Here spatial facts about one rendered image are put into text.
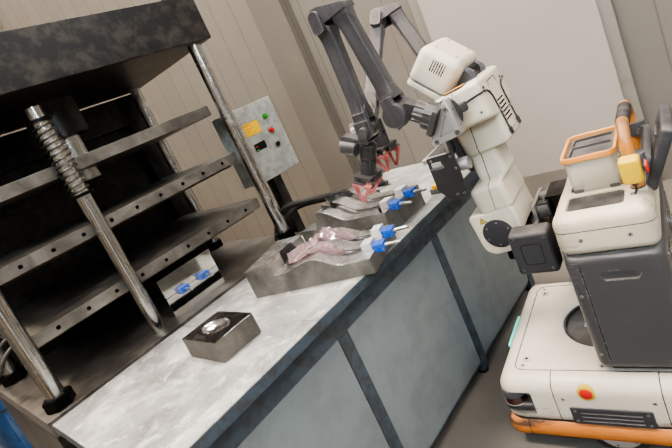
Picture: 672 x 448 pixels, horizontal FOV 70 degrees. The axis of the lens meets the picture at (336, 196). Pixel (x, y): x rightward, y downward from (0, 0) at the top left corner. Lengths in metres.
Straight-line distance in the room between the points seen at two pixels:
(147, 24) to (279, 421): 1.62
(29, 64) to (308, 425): 1.52
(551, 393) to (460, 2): 2.52
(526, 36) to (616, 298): 2.20
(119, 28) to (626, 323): 2.05
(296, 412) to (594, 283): 0.92
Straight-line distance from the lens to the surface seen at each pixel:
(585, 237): 1.50
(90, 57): 2.12
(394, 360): 1.81
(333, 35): 1.57
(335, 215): 1.99
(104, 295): 2.07
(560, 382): 1.79
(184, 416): 1.40
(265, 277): 1.78
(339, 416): 1.63
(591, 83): 3.47
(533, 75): 3.49
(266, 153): 2.59
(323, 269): 1.64
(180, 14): 2.37
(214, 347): 1.51
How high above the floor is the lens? 1.41
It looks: 13 degrees down
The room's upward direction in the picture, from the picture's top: 24 degrees counter-clockwise
